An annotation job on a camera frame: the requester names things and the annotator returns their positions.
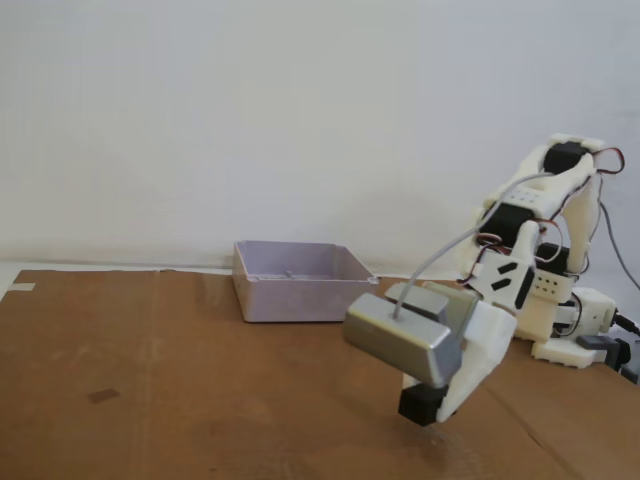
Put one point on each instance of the black rectangular block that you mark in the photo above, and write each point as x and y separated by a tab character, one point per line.
417	407

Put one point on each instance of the pale plastic open box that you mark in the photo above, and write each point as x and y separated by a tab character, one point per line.
290	300

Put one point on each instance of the brown cardboard sheet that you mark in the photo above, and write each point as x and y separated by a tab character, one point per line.
200	400

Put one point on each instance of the grey black table clamp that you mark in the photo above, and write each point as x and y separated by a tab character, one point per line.
597	343

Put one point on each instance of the grey metal camera bracket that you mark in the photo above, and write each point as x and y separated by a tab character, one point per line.
440	300

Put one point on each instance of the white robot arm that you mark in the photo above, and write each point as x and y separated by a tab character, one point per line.
530	195

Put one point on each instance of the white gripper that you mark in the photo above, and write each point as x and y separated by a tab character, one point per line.
487	334

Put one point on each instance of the white tape piece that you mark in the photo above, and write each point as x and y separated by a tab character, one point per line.
22	287

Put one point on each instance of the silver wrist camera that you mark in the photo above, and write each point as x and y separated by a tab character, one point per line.
395	340

